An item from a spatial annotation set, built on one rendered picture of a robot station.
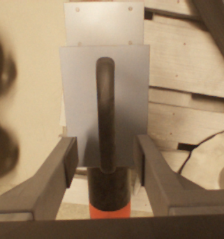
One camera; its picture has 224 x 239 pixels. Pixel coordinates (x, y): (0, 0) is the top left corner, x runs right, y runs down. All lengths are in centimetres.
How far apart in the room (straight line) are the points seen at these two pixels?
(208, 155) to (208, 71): 22
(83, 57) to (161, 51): 24
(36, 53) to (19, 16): 11
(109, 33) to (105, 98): 15
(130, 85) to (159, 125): 23
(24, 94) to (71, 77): 38
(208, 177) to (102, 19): 46
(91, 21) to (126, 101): 15
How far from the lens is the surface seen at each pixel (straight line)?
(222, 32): 47
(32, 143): 68
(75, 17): 34
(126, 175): 37
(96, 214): 42
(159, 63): 46
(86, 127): 29
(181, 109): 49
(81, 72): 27
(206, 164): 54
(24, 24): 64
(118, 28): 33
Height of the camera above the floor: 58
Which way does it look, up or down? 75 degrees down
